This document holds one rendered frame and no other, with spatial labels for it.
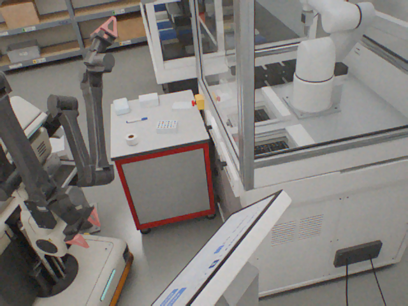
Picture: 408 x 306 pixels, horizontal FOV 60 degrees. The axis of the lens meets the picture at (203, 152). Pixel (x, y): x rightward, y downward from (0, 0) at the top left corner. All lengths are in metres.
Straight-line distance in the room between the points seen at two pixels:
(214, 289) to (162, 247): 1.61
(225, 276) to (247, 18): 0.72
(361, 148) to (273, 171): 0.38
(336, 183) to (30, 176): 1.21
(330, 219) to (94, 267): 1.32
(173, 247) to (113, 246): 0.45
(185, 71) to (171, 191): 0.88
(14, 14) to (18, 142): 4.41
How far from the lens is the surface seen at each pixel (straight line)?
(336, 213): 1.82
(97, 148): 1.38
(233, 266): 0.95
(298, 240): 1.87
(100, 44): 1.46
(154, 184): 2.24
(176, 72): 2.59
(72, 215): 1.28
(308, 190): 1.59
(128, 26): 5.53
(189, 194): 2.34
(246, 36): 1.10
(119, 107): 2.43
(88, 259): 2.24
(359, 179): 1.69
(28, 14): 5.46
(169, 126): 2.14
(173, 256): 2.45
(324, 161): 1.52
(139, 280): 2.40
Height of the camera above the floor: 1.98
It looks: 39 degrees down
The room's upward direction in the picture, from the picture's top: 7 degrees counter-clockwise
